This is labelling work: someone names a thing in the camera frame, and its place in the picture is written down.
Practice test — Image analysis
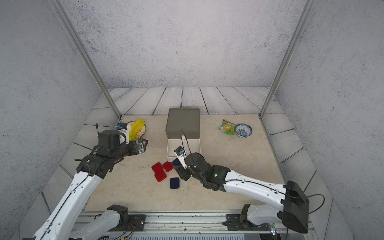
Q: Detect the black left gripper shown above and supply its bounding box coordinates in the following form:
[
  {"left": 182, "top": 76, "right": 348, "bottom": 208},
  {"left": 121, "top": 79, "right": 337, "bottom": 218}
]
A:
[{"left": 110, "top": 137, "right": 149, "bottom": 164}]

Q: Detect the white drawer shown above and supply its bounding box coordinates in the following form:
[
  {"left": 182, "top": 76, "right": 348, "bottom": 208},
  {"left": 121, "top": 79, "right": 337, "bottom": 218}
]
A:
[{"left": 166, "top": 138, "right": 202, "bottom": 161}]

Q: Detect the blue brooch box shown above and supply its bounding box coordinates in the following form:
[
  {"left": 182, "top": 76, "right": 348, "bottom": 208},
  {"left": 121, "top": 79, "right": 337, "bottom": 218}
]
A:
[
  {"left": 170, "top": 178, "right": 180, "bottom": 190},
  {"left": 172, "top": 158, "right": 181, "bottom": 167}
]

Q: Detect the grey top drawer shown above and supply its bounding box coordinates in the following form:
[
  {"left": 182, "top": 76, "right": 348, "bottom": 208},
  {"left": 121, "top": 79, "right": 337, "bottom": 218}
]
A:
[{"left": 166, "top": 108, "right": 201, "bottom": 139}]

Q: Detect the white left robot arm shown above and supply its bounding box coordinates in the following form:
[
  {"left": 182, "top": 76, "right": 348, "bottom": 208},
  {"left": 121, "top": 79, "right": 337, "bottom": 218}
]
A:
[{"left": 32, "top": 130, "right": 148, "bottom": 240}]

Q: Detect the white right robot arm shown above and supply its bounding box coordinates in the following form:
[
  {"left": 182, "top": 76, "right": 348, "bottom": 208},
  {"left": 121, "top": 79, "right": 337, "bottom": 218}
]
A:
[{"left": 175, "top": 148, "right": 310, "bottom": 234}]

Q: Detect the red brooch box rear left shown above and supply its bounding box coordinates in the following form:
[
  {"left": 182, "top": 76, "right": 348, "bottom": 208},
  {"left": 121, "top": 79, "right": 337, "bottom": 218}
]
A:
[{"left": 152, "top": 162, "right": 164, "bottom": 174}]

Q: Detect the red brooch box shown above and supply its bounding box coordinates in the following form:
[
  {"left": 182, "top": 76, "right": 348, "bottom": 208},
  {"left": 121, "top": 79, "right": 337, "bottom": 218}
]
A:
[
  {"left": 162, "top": 161, "right": 174, "bottom": 173},
  {"left": 152, "top": 162, "right": 164, "bottom": 174},
  {"left": 155, "top": 170, "right": 167, "bottom": 183}
]

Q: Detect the red brooch box front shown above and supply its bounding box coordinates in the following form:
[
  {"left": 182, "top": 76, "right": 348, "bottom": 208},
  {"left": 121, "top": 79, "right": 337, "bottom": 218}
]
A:
[{"left": 155, "top": 170, "right": 167, "bottom": 183}]

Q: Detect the red brooch box rear right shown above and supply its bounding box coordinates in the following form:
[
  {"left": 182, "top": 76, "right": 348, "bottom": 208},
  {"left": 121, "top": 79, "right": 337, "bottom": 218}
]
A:
[{"left": 162, "top": 161, "right": 174, "bottom": 173}]

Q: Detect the three-tier drawer cabinet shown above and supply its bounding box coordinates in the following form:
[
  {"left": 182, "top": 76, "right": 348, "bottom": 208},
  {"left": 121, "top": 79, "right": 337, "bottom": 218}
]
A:
[{"left": 166, "top": 108, "right": 202, "bottom": 161}]

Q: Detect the patterned round plate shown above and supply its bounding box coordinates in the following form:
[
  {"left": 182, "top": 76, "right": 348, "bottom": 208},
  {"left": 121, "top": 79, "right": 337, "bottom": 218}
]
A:
[{"left": 127, "top": 120, "right": 147, "bottom": 141}]

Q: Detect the yellow toy banana bunch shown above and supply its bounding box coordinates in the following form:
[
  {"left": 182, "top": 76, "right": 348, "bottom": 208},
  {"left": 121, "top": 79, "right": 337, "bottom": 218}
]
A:
[{"left": 130, "top": 120, "right": 141, "bottom": 138}]

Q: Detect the green snack packet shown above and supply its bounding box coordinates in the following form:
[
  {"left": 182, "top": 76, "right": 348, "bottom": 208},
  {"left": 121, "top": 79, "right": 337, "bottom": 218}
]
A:
[{"left": 219, "top": 120, "right": 236, "bottom": 136}]

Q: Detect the blue white ceramic bowl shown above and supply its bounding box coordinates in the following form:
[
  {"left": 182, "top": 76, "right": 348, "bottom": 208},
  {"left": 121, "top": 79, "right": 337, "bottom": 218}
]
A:
[{"left": 235, "top": 124, "right": 253, "bottom": 138}]

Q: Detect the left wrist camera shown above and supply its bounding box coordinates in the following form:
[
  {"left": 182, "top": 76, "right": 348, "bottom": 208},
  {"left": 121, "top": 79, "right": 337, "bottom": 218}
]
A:
[{"left": 116, "top": 123, "right": 131, "bottom": 144}]

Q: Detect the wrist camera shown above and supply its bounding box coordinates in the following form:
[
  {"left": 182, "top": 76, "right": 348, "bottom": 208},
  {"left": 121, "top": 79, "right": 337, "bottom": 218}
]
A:
[
  {"left": 116, "top": 123, "right": 131, "bottom": 144},
  {"left": 175, "top": 134, "right": 187, "bottom": 169}
]

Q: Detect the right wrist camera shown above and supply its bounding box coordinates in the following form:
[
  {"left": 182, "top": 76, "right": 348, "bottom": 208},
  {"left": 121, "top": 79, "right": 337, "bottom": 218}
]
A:
[{"left": 175, "top": 134, "right": 187, "bottom": 169}]

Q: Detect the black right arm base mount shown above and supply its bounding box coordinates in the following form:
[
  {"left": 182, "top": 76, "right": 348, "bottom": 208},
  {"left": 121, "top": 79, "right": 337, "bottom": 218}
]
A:
[{"left": 222, "top": 204, "right": 270, "bottom": 231}]

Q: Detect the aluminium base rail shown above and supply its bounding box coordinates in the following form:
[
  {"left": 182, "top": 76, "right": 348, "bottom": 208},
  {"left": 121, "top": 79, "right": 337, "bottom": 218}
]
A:
[{"left": 73, "top": 210, "right": 318, "bottom": 240}]

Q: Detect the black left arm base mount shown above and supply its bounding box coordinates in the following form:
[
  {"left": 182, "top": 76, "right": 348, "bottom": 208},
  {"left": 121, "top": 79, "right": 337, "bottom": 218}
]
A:
[{"left": 107, "top": 205, "right": 146, "bottom": 232}]

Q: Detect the left aluminium frame post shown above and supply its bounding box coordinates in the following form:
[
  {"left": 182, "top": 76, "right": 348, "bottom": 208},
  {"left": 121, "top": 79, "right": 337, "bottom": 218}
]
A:
[{"left": 49, "top": 0, "right": 122, "bottom": 119}]

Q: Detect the aluminium frame post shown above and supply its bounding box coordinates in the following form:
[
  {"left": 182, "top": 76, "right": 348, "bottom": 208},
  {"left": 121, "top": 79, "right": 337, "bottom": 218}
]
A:
[
  {"left": 49, "top": 0, "right": 122, "bottom": 119},
  {"left": 259, "top": 0, "right": 316, "bottom": 119}
]

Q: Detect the right aluminium frame post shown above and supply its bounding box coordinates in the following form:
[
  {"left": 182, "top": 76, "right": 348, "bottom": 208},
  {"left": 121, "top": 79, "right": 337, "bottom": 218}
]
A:
[{"left": 259, "top": 0, "right": 316, "bottom": 119}]

